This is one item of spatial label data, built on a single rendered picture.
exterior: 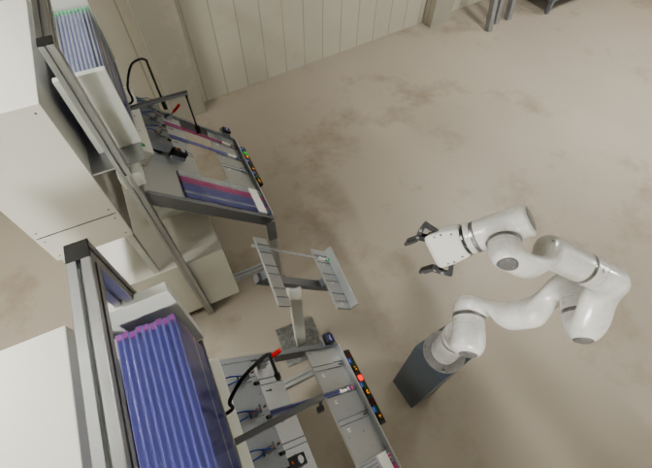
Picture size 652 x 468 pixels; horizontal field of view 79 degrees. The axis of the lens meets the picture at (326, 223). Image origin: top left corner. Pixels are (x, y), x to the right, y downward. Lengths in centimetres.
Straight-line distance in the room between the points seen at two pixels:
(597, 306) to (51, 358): 131
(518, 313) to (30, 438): 129
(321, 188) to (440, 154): 110
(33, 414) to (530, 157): 369
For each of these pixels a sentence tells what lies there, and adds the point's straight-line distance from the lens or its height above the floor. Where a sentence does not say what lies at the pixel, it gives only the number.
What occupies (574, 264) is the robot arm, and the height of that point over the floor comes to 163.
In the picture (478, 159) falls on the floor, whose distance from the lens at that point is 370.
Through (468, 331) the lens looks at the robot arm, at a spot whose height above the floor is 112.
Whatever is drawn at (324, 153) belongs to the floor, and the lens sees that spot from 348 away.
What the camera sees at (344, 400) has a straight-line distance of 174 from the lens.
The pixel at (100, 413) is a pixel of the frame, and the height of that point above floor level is 189.
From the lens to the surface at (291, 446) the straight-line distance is 148.
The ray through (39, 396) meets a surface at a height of 172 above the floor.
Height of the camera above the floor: 249
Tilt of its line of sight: 56 degrees down
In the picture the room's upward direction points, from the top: 1 degrees clockwise
